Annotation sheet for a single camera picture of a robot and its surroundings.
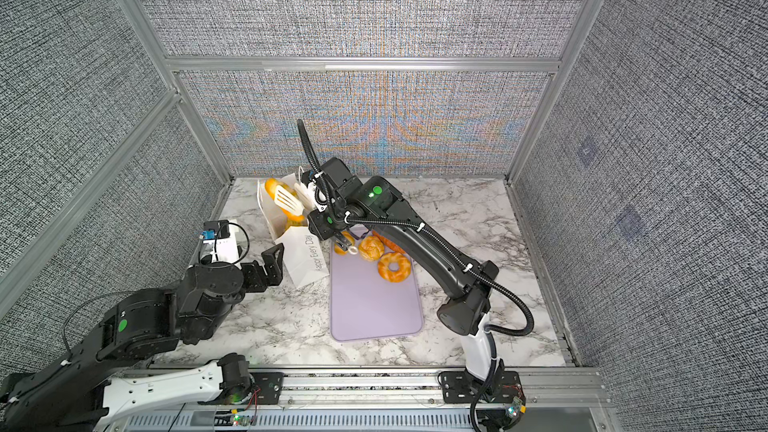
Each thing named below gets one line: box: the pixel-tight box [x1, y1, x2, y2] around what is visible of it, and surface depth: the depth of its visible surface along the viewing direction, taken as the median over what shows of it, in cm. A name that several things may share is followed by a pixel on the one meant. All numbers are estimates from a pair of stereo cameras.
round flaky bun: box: [358, 235, 385, 262], surface depth 97 cm
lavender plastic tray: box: [330, 242, 423, 341], surface depth 90 cm
